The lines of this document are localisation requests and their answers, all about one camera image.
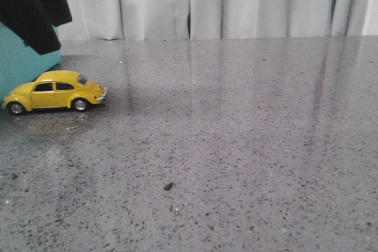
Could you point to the yellow toy beetle car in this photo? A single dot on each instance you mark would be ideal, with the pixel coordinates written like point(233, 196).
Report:
point(55, 90)

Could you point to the light blue storage box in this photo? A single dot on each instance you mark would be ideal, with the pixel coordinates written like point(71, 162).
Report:
point(19, 63)

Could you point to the white pleated curtain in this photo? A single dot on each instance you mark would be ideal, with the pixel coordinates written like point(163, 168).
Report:
point(216, 19)

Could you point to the small black debris chip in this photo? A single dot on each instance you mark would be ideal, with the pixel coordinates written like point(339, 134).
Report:
point(168, 186)

